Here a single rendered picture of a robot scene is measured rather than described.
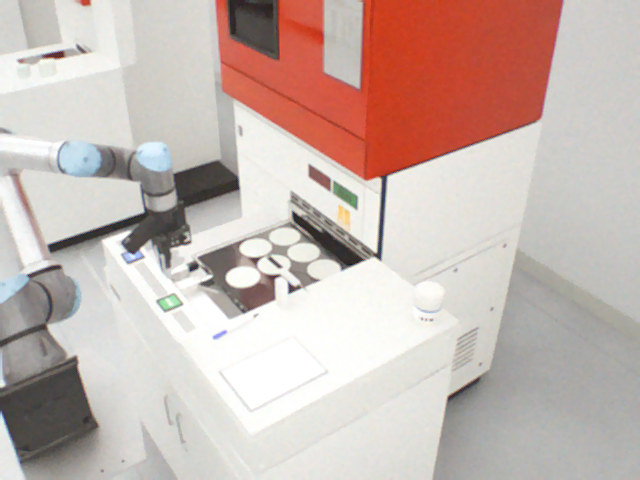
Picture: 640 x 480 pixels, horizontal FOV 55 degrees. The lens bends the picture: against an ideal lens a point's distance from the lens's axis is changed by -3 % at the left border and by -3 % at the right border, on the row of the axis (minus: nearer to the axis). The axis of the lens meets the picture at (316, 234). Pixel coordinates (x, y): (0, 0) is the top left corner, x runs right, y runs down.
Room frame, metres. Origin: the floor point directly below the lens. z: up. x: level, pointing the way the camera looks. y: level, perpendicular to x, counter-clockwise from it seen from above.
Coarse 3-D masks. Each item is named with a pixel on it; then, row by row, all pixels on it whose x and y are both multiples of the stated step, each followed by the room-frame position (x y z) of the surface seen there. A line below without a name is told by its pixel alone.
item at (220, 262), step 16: (288, 224) 1.77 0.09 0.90; (240, 240) 1.68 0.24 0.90; (304, 240) 1.68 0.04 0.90; (208, 256) 1.59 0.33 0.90; (224, 256) 1.59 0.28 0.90; (240, 256) 1.59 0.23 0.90; (288, 256) 1.59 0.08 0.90; (320, 256) 1.59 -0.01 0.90; (224, 272) 1.51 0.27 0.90; (304, 272) 1.51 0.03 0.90; (240, 288) 1.43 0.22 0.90; (256, 288) 1.43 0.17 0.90; (272, 288) 1.43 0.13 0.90; (288, 288) 1.43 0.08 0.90; (256, 304) 1.36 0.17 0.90
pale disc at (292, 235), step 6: (282, 228) 1.75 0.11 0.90; (288, 228) 1.75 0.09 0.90; (270, 234) 1.71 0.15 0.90; (276, 234) 1.71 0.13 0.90; (282, 234) 1.71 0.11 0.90; (288, 234) 1.71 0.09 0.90; (294, 234) 1.71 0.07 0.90; (276, 240) 1.68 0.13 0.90; (282, 240) 1.68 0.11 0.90; (288, 240) 1.68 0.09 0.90; (294, 240) 1.68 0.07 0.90
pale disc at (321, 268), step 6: (312, 264) 1.55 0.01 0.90; (318, 264) 1.55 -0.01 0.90; (324, 264) 1.55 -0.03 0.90; (330, 264) 1.55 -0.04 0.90; (336, 264) 1.55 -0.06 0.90; (312, 270) 1.52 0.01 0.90; (318, 270) 1.52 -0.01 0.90; (324, 270) 1.52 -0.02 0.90; (330, 270) 1.52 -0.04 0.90; (336, 270) 1.52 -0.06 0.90; (312, 276) 1.49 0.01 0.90; (318, 276) 1.49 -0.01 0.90; (324, 276) 1.49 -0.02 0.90
